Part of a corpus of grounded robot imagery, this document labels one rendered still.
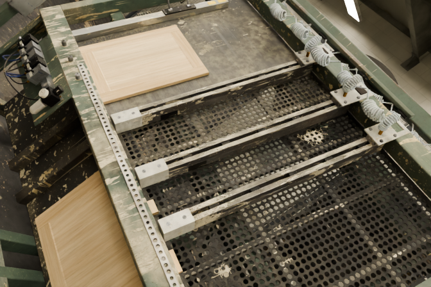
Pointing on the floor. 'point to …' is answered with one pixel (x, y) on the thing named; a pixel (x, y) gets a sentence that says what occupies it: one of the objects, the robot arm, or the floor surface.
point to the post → (6, 13)
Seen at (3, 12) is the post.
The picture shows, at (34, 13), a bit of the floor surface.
